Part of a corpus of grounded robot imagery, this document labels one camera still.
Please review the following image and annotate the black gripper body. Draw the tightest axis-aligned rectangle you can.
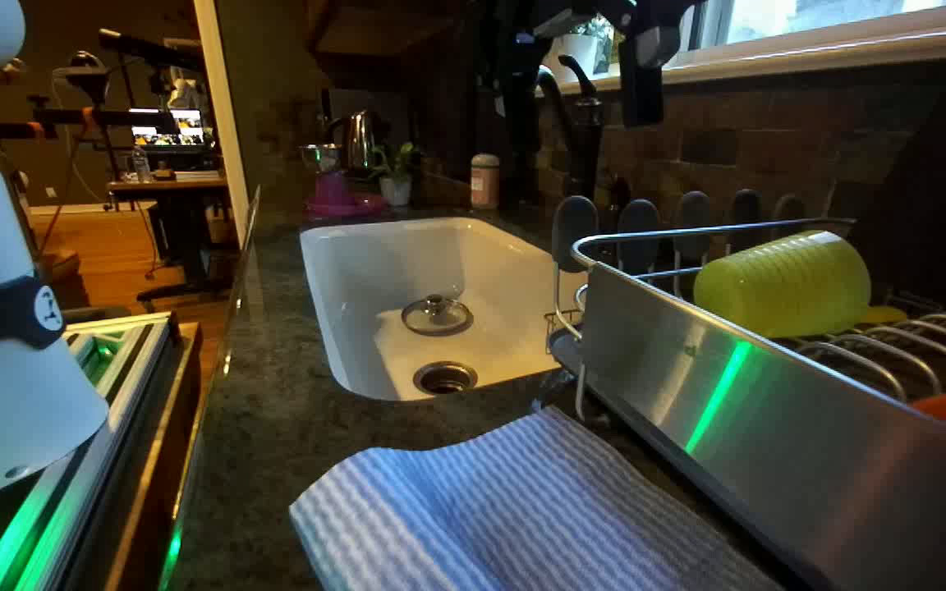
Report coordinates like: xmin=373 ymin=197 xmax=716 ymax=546
xmin=602 ymin=0 xmax=698 ymax=126

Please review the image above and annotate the dark bronze faucet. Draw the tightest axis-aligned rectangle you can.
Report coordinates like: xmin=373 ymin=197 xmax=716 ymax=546
xmin=503 ymin=51 xmax=604 ymax=202

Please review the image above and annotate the orange label pill bottle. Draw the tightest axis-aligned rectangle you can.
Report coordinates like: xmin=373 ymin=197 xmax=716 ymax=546
xmin=471 ymin=155 xmax=500 ymax=209

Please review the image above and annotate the green leafy plant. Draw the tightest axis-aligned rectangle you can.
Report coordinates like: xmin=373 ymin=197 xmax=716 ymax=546
xmin=378 ymin=141 xmax=421 ymax=205

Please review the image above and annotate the metal sink stopper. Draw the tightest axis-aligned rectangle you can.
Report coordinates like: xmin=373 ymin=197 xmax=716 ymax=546
xmin=401 ymin=291 xmax=472 ymax=334

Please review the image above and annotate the white ceramic sink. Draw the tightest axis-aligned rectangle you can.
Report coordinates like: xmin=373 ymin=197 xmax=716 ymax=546
xmin=298 ymin=218 xmax=586 ymax=401

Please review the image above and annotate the purple plate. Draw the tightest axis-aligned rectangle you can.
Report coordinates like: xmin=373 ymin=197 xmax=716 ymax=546
xmin=304 ymin=167 xmax=386 ymax=219

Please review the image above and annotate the yellow brush in rack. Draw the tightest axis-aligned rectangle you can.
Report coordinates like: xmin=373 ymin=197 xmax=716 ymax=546
xmin=854 ymin=305 xmax=905 ymax=327

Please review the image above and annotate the sink drain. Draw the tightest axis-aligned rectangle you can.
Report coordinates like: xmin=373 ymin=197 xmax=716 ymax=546
xmin=413 ymin=360 xmax=479 ymax=394

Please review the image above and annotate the stainless steel dish rack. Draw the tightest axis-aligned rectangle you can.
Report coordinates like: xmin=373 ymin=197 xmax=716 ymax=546
xmin=552 ymin=197 xmax=946 ymax=591

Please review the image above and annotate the blue striped dish cloth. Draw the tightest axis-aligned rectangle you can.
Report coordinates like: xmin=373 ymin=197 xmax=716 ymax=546
xmin=288 ymin=409 xmax=779 ymax=591

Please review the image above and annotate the desk with monitor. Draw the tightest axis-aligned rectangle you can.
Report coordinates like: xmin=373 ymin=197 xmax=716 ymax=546
xmin=34 ymin=25 xmax=237 ymax=305

